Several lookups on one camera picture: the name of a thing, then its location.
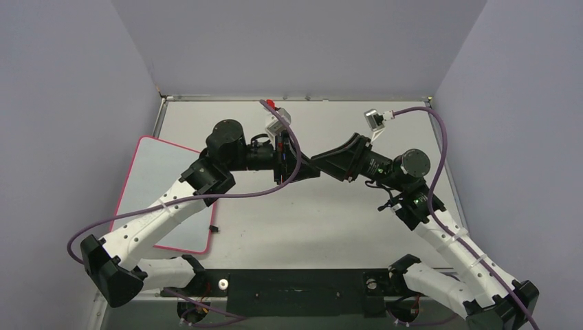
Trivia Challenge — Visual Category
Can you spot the purple cable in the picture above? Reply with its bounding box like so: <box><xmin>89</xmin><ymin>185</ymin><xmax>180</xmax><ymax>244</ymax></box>
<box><xmin>391</xmin><ymin>107</ymin><xmax>536</xmax><ymax>330</ymax></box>
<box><xmin>67</xmin><ymin>99</ymin><xmax>303</xmax><ymax>265</ymax></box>

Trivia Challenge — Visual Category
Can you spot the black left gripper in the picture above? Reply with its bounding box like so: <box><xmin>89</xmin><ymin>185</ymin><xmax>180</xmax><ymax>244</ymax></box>
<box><xmin>227</xmin><ymin>131</ymin><xmax>321</xmax><ymax>186</ymax></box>

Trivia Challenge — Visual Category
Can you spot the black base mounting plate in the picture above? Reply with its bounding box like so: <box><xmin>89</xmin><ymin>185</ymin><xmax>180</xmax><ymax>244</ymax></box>
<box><xmin>164</xmin><ymin>268</ymin><xmax>415</xmax><ymax>318</ymax></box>

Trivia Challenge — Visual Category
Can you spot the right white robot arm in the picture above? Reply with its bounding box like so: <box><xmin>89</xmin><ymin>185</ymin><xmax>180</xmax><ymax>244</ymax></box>
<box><xmin>311</xmin><ymin>134</ymin><xmax>539</xmax><ymax>329</ymax></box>

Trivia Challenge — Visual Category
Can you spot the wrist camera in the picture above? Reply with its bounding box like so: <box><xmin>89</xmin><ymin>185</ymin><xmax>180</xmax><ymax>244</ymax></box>
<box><xmin>364</xmin><ymin>109</ymin><xmax>395</xmax><ymax>144</ymax></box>
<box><xmin>265</xmin><ymin>108</ymin><xmax>292</xmax><ymax>139</ymax></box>

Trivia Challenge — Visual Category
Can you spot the pink framed whiteboard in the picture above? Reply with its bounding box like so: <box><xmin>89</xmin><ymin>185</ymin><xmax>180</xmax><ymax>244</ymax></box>
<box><xmin>116</xmin><ymin>136</ymin><xmax>216</xmax><ymax>254</ymax></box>

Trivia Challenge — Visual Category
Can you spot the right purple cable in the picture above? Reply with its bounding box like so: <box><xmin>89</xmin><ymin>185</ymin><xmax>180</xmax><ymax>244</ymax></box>
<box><xmin>391</xmin><ymin>107</ymin><xmax>536</xmax><ymax>330</ymax></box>

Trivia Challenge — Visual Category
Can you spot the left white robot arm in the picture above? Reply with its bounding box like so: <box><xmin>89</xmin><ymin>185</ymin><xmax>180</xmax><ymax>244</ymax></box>
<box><xmin>80</xmin><ymin>119</ymin><xmax>320</xmax><ymax>308</ymax></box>

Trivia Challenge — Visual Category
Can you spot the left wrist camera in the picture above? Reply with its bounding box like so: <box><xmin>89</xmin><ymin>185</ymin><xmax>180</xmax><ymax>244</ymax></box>
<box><xmin>265</xmin><ymin>108</ymin><xmax>292</xmax><ymax>139</ymax></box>

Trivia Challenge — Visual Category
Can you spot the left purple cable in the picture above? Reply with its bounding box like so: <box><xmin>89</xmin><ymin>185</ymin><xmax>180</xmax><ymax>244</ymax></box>
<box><xmin>67</xmin><ymin>99</ymin><xmax>303</xmax><ymax>265</ymax></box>

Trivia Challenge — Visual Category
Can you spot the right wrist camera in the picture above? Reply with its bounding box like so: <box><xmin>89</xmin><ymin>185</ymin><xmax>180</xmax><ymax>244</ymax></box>
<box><xmin>364</xmin><ymin>109</ymin><xmax>395</xmax><ymax>144</ymax></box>

